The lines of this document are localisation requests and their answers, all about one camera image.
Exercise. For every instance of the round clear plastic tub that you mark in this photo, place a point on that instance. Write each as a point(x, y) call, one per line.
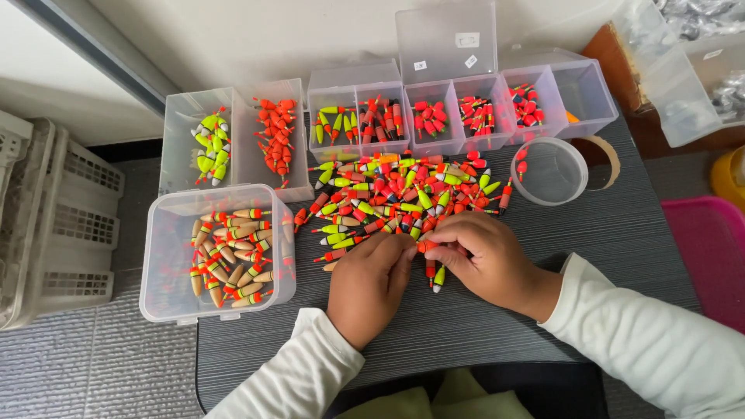
point(556, 174)

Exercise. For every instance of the yellow plastic container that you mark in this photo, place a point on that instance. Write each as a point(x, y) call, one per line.
point(730, 177)

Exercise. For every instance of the clear box of grey sinkers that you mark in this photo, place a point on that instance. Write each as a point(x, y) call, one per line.
point(681, 87)

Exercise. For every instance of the clear tall-lidded compartment box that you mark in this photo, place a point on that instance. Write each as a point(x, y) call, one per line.
point(445, 41)

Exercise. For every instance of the heap of wooden fishing floats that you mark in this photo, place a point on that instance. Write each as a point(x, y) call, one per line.
point(233, 256)

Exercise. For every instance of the group of small red floats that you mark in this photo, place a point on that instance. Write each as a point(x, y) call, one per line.
point(476, 116)

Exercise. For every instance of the pile of mixed fishing floats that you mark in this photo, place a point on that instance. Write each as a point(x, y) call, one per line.
point(396, 192)

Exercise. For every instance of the person's light green clothing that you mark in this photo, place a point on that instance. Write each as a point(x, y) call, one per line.
point(442, 401)

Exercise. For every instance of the clear square plastic box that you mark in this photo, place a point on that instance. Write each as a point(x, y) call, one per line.
point(169, 262)

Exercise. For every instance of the clear lidded two-compartment box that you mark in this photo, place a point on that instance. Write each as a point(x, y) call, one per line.
point(349, 78)

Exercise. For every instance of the clear two-compartment plastic box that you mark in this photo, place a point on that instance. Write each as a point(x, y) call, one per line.
point(244, 169)

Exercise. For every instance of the group of slim yellow floats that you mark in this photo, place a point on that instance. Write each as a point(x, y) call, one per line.
point(336, 125)

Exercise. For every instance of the single orange fishing float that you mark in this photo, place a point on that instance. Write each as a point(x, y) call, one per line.
point(426, 246)

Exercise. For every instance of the group of red blue floats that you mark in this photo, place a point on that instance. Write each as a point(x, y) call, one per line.
point(527, 107)

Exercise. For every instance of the red float with stem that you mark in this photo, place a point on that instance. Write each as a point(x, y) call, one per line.
point(521, 169)
point(522, 153)

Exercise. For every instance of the heap of orange oval floats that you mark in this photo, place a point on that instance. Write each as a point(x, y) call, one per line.
point(278, 139)

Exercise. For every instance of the person's left hand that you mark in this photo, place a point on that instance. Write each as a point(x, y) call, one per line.
point(364, 291)

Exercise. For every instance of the clear open compartment box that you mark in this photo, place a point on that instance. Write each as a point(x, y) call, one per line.
point(585, 93)

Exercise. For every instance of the person's right hand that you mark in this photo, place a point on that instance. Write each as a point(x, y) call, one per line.
point(486, 262)

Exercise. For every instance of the heap of yellow white floats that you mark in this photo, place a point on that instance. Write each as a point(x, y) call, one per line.
point(210, 148)

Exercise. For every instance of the pink plastic tray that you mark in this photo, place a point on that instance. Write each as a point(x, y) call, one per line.
point(707, 256)

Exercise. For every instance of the group of red round floats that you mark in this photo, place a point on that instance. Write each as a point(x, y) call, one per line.
point(430, 119)

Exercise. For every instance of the group of orange black floats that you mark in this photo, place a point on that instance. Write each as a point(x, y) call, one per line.
point(381, 122)

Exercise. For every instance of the stack of white plastic baskets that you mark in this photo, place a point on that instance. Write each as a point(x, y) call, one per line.
point(58, 221)

